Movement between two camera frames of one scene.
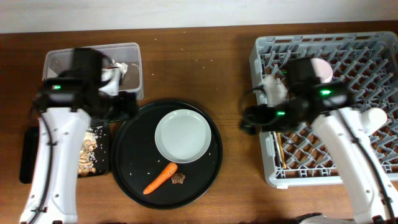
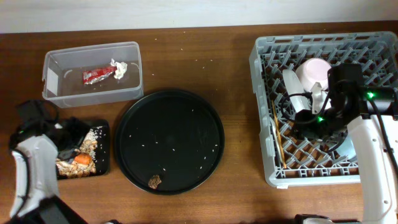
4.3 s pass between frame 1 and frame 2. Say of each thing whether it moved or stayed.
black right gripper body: moved
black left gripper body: moved
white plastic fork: stayed
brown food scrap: moved
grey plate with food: moved
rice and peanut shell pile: stayed
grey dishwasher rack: stayed
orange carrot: moved
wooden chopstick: stayed
